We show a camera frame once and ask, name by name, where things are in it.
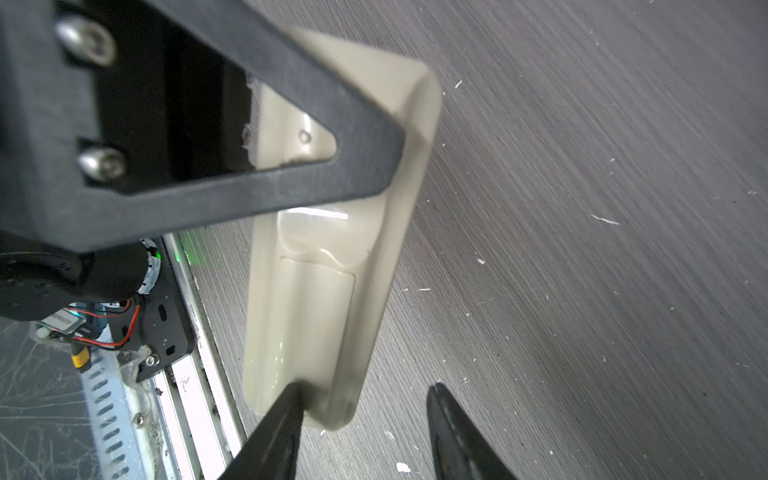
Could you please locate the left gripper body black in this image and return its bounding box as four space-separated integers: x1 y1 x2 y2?
1 1 179 194

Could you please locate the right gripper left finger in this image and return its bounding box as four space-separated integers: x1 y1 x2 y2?
220 382 304 480

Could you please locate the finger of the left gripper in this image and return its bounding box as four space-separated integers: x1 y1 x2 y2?
1 1 405 252

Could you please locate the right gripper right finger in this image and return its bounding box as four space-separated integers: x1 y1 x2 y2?
426 383 516 480

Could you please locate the white remote control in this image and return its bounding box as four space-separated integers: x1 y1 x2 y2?
243 27 442 430

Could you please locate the remote battery cover beige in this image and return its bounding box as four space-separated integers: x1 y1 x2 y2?
264 258 355 395

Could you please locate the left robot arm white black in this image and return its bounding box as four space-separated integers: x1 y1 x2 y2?
1 1 405 321

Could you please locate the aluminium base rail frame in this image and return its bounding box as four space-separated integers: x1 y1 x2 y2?
163 234 247 479

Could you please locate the white slotted cable duct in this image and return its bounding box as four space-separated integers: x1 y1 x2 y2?
80 350 154 479

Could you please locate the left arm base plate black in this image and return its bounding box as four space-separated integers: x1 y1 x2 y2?
95 238 195 384

